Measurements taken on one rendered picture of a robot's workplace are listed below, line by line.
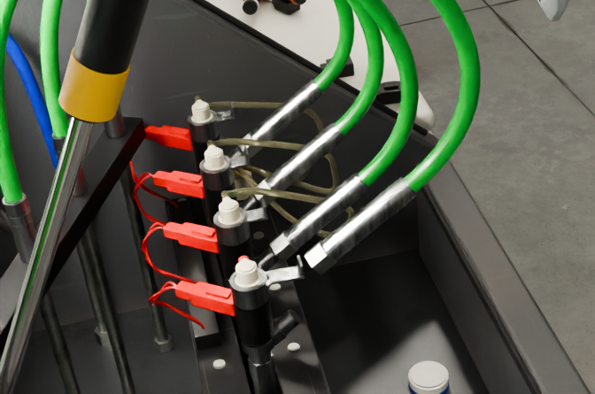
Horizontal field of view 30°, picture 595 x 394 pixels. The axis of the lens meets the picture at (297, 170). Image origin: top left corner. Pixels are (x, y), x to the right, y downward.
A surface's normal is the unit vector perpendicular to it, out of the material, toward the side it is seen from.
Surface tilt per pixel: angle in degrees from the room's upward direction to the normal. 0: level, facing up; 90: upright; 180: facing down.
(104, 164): 0
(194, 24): 90
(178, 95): 90
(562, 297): 0
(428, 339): 0
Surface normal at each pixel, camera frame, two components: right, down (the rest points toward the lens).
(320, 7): -0.10, -0.82
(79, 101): -0.23, 0.45
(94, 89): 0.06, 0.55
